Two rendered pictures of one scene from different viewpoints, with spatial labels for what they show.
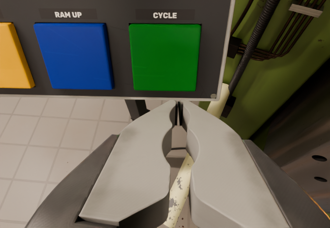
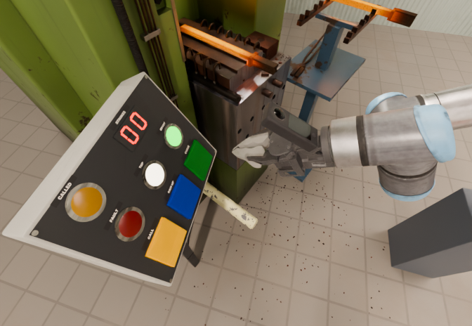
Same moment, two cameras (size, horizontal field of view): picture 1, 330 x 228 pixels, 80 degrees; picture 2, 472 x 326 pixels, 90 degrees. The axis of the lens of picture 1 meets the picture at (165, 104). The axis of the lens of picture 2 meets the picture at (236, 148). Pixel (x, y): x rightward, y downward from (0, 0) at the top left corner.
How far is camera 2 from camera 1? 0.44 m
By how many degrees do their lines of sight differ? 41
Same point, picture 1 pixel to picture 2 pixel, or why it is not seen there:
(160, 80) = (205, 166)
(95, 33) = (182, 179)
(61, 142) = not seen: outside the picture
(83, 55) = (187, 191)
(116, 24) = (182, 169)
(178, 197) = (241, 211)
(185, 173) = (228, 204)
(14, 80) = (181, 237)
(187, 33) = (196, 145)
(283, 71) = not seen: hidden behind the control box
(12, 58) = (174, 228)
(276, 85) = not seen: hidden behind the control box
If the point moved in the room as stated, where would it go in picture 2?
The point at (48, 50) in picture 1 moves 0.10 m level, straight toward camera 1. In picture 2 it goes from (179, 206) to (221, 186)
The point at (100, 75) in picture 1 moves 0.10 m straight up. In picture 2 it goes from (195, 190) to (187, 168)
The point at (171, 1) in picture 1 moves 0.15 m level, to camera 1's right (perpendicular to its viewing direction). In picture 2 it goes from (185, 144) to (200, 100)
